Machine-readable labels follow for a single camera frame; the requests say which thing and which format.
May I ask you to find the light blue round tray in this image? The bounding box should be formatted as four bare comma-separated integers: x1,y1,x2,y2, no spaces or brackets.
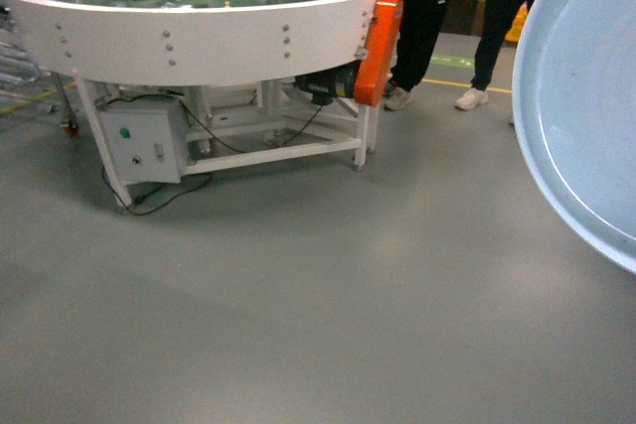
512,0,635,270

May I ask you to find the orange motor guard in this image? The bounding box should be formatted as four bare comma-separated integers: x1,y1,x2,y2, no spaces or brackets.
354,0,403,107

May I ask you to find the white control box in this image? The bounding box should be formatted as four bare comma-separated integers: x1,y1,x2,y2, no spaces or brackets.
99,95,189,184

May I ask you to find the white round conveyor table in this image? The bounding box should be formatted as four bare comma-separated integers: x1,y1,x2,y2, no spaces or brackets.
3,0,380,212

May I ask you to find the person in black trousers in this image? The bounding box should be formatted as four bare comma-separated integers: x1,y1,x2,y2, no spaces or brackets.
454,0,560,111

